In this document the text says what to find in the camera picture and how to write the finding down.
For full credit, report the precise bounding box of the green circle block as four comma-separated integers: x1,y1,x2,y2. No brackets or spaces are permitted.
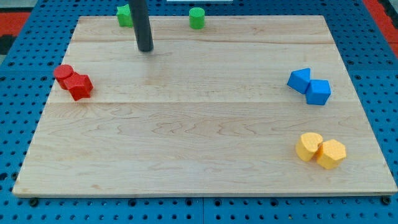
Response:
188,7,205,29

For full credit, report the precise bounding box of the red star block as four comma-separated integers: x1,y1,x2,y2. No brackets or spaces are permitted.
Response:
64,73,93,101

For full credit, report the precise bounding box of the green star block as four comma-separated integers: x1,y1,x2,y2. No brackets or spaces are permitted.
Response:
116,4,133,28

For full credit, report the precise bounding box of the red circle block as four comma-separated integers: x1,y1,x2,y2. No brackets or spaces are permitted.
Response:
53,64,74,90

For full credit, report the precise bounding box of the light wooden board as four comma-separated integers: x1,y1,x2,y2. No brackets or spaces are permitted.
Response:
13,16,397,198

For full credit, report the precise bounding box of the blue triangle block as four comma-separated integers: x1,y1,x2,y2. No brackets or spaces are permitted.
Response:
287,68,311,94

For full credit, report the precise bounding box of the yellow heart block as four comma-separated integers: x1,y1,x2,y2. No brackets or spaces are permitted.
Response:
295,132,323,162

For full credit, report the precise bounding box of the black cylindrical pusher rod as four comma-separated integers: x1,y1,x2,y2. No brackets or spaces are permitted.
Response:
128,0,154,52

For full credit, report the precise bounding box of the blue cube block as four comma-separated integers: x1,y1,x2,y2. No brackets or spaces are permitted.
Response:
305,80,331,105

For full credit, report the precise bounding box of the yellow hexagon block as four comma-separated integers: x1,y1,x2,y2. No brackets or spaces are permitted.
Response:
316,139,346,169

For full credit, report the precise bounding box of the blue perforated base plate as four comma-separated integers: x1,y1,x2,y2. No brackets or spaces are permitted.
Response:
1,0,397,223

